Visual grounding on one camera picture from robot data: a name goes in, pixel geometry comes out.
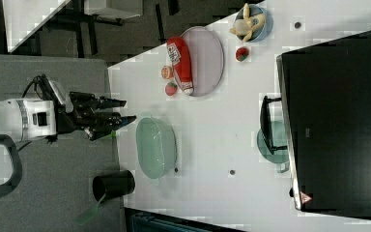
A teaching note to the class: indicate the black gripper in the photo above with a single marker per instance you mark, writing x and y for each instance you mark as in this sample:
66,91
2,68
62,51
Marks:
85,117

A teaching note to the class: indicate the mint green strainer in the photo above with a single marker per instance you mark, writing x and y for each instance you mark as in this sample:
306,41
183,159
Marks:
156,146

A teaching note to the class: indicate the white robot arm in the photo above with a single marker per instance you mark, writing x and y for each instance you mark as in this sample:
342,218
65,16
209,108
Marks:
27,120

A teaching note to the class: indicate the large strawberry toy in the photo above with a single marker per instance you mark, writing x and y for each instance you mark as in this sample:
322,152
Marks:
171,89

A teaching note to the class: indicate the orange slice toy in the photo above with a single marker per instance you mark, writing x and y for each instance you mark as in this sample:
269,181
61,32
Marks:
167,72

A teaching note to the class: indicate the black cup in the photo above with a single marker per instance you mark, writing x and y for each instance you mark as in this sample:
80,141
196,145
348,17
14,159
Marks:
114,185

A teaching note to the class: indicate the red ketchup bottle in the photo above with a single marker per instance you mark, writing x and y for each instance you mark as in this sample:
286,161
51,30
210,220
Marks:
179,55

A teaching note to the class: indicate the grey round plate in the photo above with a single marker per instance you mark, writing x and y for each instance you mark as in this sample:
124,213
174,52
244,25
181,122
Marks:
207,59

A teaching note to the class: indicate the green spatula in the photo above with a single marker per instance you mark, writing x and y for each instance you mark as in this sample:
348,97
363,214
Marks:
90,213

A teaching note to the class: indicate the blue crate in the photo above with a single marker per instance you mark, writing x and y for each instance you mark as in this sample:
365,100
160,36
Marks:
143,222

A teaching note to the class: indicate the white side table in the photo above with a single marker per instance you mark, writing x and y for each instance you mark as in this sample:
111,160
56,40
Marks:
22,18

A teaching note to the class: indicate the small strawberry toy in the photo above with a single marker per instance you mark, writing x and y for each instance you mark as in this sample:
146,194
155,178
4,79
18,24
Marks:
242,53

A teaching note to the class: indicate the peeled banana toy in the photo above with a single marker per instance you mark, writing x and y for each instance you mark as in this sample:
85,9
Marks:
248,25

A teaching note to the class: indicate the blue bowl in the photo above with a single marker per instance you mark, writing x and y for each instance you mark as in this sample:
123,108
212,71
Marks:
261,34

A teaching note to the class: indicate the mint green mug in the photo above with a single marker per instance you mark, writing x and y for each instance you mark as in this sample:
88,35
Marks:
275,149

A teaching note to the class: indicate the black toaster oven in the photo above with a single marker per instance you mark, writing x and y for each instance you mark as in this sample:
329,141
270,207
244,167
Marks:
325,93

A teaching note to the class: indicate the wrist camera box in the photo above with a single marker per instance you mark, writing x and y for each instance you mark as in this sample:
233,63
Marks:
62,95

